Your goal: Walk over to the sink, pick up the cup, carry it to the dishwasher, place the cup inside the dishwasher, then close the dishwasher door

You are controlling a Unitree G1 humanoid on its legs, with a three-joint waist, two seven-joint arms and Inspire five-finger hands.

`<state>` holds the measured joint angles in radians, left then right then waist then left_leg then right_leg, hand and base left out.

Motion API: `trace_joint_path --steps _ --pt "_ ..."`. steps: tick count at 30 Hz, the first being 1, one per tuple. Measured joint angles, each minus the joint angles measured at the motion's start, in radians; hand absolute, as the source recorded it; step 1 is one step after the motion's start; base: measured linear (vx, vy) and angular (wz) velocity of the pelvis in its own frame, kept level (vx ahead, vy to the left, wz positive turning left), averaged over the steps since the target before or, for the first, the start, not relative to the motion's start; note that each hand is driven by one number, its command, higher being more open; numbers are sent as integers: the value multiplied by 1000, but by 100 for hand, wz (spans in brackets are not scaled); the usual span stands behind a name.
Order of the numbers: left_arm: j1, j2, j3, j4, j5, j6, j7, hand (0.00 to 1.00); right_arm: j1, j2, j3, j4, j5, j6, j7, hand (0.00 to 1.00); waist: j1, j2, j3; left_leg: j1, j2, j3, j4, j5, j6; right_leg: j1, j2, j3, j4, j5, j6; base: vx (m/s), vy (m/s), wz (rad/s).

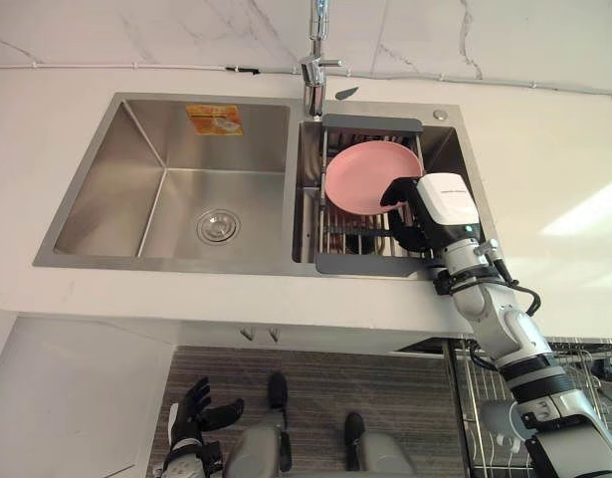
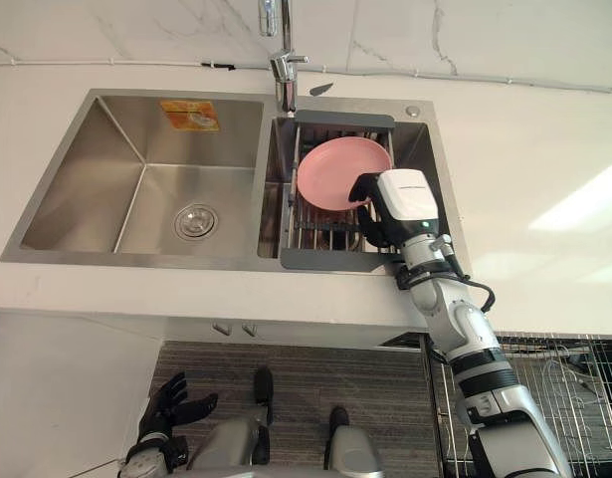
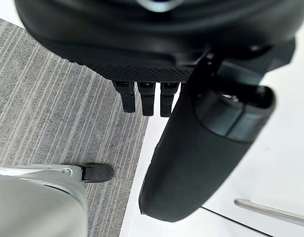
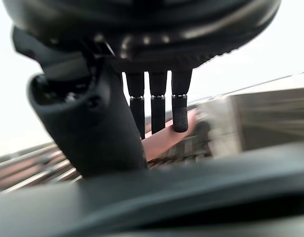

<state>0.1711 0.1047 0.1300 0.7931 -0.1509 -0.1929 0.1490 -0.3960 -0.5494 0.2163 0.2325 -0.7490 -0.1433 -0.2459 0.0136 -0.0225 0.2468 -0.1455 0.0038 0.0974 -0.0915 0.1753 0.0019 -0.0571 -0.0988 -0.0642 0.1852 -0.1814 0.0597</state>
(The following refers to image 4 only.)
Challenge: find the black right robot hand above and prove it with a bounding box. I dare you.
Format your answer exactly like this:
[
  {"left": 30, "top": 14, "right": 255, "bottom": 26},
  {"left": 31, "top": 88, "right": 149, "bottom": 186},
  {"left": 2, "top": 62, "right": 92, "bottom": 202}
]
[{"left": 2, "top": 0, "right": 282, "bottom": 179}]

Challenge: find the reddish brown mat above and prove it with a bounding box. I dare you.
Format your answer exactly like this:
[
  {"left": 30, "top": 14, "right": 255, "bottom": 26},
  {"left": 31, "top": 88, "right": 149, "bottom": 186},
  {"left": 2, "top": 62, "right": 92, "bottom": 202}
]
[{"left": 140, "top": 108, "right": 212, "bottom": 163}]

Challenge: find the dark robot body shell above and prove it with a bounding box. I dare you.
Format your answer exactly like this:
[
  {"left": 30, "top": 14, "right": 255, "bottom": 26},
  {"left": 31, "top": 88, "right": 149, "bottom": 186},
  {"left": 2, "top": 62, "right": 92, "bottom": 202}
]
[{"left": 0, "top": 145, "right": 304, "bottom": 237}]

